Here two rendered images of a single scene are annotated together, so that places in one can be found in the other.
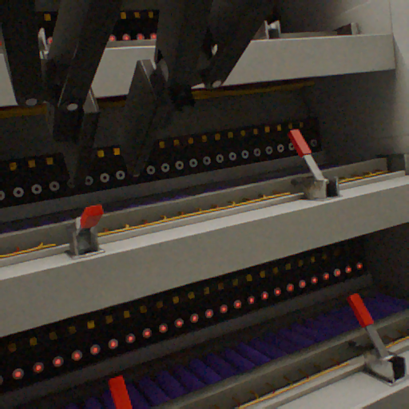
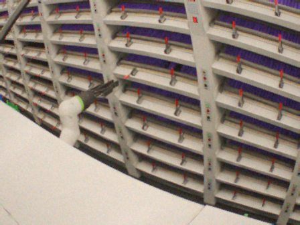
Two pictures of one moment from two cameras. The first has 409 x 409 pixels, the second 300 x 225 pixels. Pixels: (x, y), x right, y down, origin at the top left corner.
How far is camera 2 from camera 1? 204 cm
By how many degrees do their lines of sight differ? 80
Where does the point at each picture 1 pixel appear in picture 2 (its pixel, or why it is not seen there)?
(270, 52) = (164, 56)
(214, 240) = (148, 82)
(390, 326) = (189, 107)
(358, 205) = (175, 89)
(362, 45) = (187, 61)
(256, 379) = (162, 98)
